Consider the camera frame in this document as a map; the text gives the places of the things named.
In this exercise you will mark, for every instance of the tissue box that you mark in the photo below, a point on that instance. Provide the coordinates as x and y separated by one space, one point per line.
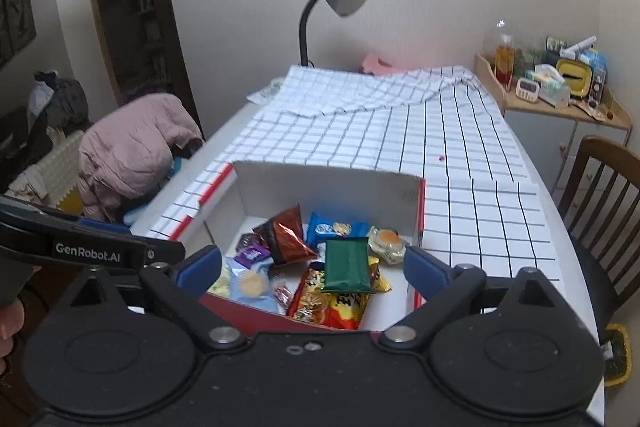
552 87

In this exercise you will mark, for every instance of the small red candy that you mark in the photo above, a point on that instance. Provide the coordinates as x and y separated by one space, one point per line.
283 295

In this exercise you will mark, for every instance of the dark bookshelf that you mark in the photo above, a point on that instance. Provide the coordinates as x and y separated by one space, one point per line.
141 50

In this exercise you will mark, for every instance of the orange drink bottle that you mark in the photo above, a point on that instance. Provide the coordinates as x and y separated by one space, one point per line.
504 61

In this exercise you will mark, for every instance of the white checkered tablecloth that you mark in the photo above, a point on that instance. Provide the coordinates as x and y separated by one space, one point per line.
440 125

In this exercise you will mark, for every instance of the red yellow snack bag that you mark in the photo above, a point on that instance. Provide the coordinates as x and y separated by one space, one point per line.
312 305

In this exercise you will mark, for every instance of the red brown triangular snack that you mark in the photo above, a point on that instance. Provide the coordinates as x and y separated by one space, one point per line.
283 236

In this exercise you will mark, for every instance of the person's left hand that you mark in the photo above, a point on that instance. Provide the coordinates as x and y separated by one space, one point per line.
12 318

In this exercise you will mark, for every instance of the purple candy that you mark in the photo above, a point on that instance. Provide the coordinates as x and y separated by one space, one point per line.
249 255

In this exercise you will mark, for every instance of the pale yellow snack packet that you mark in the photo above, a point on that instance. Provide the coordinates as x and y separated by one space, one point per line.
221 287

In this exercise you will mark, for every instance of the wooden corner cabinet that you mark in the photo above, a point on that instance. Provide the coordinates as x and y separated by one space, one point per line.
551 136

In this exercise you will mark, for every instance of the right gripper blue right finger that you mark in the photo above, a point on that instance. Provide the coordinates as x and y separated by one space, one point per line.
448 294

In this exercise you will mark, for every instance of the dark wall picture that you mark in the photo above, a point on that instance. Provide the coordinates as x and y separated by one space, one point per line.
17 27

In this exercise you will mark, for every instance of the blue cookie packet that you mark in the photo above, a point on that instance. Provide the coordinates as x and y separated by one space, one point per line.
320 229

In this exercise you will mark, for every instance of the light blue biscuit packet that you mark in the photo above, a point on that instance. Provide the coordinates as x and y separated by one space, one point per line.
251 286

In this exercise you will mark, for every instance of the white digital timer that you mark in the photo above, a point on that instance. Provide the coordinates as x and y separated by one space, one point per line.
527 90

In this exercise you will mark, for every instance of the egg yolk pastry packet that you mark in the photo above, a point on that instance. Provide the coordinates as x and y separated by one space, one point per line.
387 245

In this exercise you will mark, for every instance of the wooden chair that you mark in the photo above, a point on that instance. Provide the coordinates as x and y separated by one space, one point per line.
600 210

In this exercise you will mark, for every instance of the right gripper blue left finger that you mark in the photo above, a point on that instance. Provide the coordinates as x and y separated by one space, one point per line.
174 292

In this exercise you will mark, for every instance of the yellow woven waste basket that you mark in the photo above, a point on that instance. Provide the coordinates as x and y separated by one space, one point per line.
616 347

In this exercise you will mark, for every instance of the green snack packet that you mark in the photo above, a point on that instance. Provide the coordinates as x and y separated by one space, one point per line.
346 269

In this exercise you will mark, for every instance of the pink puffer jacket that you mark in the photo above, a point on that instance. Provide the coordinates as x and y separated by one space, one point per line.
127 154

